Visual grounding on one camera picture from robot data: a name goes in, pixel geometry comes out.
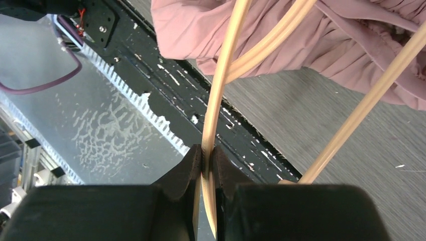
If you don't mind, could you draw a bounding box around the beige plastic hanger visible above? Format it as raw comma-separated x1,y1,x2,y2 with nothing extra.
193,0,426,241

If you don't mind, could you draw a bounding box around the pink pleated skirt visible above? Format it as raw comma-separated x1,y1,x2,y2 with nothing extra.
151,1,425,94

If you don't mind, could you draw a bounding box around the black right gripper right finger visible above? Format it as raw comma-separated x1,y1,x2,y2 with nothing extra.
211,146,254,240

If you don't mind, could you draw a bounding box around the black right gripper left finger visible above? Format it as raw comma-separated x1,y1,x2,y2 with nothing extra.
151,144,202,240

